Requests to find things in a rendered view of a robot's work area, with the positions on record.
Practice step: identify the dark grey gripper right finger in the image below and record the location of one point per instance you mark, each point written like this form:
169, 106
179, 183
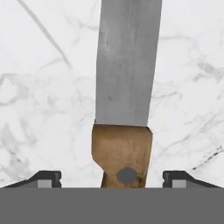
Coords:
176, 176

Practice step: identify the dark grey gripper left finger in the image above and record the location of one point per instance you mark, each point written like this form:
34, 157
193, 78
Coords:
46, 176

